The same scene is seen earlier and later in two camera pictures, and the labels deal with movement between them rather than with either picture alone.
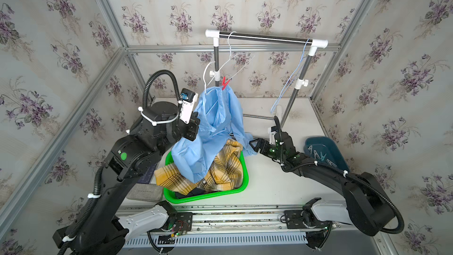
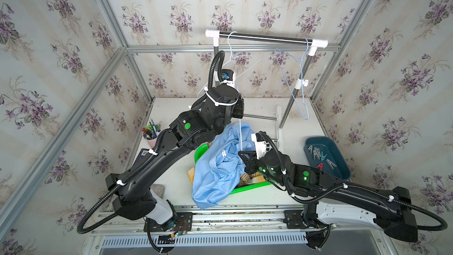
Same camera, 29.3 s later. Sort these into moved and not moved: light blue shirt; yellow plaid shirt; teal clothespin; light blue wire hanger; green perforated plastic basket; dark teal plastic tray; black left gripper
Moved: green perforated plastic basket; black left gripper; light blue shirt; yellow plaid shirt; light blue wire hanger
Not moved: teal clothespin; dark teal plastic tray
